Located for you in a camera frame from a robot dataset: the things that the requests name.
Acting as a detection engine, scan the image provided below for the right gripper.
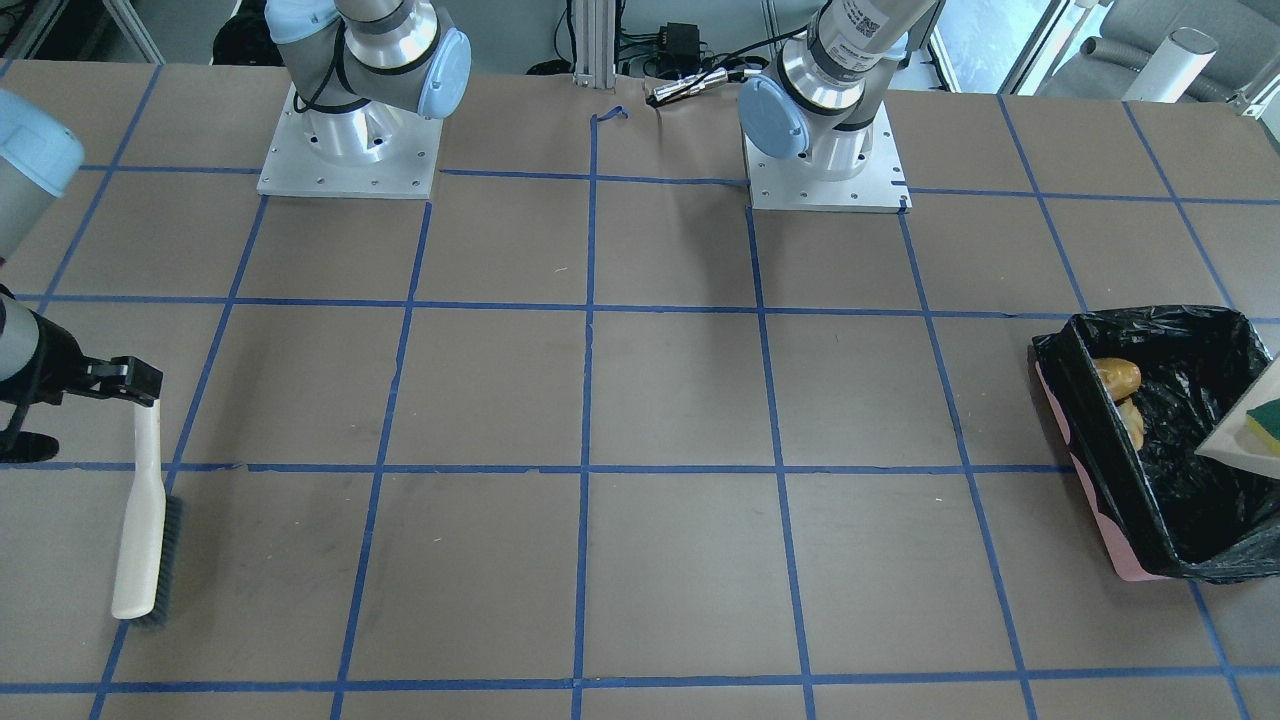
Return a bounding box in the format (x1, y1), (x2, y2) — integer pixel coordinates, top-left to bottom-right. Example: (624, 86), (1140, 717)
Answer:
(20, 313), (164, 407)

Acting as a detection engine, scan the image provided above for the beige hand brush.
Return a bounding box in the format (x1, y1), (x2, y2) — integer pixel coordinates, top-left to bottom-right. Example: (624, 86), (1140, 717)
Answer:
(110, 400), (184, 628)

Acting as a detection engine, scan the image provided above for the beige curved foam piece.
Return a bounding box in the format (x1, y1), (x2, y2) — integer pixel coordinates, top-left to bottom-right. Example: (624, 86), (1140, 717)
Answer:
(1115, 398), (1146, 452)

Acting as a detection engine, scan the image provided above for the beige plastic dustpan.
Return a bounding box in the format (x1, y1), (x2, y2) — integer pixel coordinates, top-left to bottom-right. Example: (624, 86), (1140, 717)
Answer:
(1196, 359), (1279, 480)

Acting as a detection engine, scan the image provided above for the green yellow sponge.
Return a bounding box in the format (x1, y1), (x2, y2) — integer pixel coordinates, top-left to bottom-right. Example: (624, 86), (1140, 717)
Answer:
(1245, 398), (1280, 456)

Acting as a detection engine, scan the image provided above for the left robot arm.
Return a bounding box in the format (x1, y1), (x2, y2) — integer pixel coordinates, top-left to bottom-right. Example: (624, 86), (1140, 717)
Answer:
(739, 1), (941, 181)

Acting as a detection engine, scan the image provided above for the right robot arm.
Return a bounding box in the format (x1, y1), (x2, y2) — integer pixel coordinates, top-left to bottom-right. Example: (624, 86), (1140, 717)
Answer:
(1, 90), (163, 407)

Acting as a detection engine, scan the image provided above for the bin with black bag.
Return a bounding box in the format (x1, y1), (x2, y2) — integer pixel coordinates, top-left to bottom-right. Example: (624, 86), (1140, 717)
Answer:
(1030, 305), (1279, 584)

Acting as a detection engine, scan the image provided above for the brown paper table cover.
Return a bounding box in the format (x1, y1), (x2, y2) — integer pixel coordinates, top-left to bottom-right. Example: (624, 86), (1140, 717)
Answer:
(1, 61), (1277, 719)

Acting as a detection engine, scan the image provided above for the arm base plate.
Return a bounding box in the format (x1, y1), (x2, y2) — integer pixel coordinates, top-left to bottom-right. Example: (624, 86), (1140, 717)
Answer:
(256, 87), (443, 201)
(742, 102), (913, 214)

